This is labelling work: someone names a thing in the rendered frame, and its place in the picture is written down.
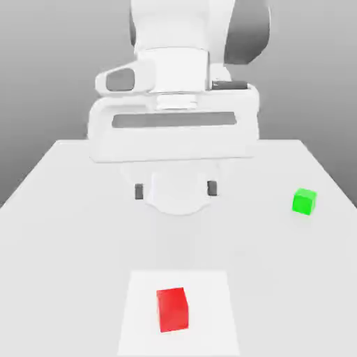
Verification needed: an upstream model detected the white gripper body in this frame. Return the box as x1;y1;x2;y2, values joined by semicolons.
86;83;261;165

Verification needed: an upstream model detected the small red cube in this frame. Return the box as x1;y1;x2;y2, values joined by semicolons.
155;287;190;333

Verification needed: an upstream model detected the small green cube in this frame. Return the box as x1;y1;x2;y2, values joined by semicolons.
291;187;318;216

